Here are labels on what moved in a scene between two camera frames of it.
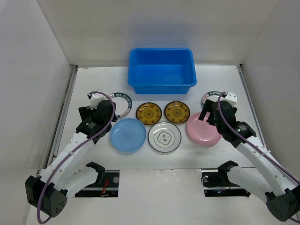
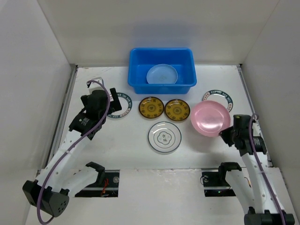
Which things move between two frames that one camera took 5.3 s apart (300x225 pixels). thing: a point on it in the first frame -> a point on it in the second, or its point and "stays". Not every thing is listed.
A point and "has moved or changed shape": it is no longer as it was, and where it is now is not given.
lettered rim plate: (123, 104) stays
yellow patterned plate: (148, 113) has moved or changed shape
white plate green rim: (164, 137) stays
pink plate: (202, 132) has moved or changed shape
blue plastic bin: (161, 71) stays
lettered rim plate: (213, 96) stays
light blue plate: (128, 134) -> (162, 73)
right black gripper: (208, 108) -> (226, 135)
